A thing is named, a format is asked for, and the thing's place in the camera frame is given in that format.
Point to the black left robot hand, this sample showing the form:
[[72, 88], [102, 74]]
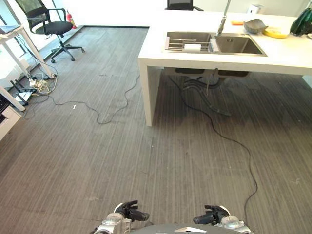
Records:
[[130, 211]]

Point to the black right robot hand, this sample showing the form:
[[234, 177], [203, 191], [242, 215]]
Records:
[[211, 215]]

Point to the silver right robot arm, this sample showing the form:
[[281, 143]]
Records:
[[235, 223]]

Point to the grey robot torso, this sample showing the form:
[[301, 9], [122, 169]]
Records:
[[170, 229]]

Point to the white cabinet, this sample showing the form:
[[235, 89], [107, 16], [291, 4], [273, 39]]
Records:
[[6, 117]]

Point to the white power strip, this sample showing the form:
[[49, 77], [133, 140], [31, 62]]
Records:
[[33, 81]]

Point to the white kitchen island counter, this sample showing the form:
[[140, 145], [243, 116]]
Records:
[[226, 48]]

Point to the white dish in sink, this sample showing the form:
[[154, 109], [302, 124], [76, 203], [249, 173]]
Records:
[[192, 47]]

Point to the stainless steel double sink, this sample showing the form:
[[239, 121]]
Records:
[[234, 45]]

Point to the metal dish drying rack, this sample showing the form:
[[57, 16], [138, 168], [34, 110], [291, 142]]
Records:
[[187, 44]]

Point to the yellow plate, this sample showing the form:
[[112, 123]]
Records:
[[275, 33]]

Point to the orange sponge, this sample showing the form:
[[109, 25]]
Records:
[[237, 23]]

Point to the grey leaf-shaped bowl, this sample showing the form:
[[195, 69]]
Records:
[[254, 25]]

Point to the chrome kitchen faucet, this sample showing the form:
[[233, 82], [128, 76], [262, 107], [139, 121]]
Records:
[[223, 20]]

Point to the white desk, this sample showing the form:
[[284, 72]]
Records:
[[14, 48]]

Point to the red fire extinguisher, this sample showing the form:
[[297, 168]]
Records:
[[70, 19]]

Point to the black mesh office chair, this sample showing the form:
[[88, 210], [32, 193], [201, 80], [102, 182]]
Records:
[[48, 25]]

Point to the black office chair backrest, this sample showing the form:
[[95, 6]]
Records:
[[180, 5]]

